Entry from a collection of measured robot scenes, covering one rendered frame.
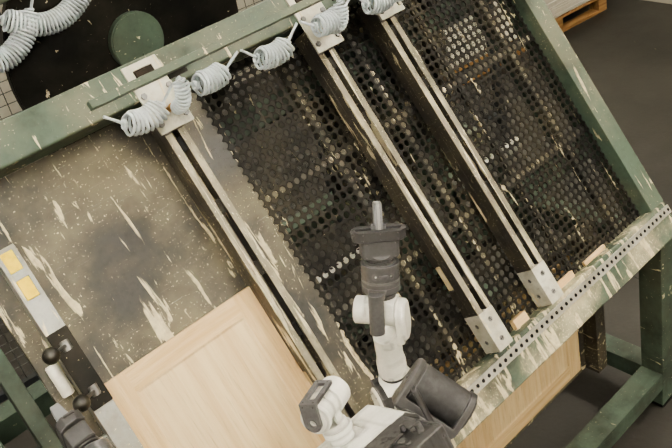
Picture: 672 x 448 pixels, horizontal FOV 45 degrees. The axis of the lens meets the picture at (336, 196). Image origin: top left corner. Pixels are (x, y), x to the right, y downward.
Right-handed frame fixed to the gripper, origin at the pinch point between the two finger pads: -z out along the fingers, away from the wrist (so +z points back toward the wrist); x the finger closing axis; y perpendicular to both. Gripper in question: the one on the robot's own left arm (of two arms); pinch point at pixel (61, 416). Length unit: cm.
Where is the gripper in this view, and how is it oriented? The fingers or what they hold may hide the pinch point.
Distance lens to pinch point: 187.2
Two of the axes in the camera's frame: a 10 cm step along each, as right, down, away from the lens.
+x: -0.9, 6.6, 7.5
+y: 7.2, -4.7, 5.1
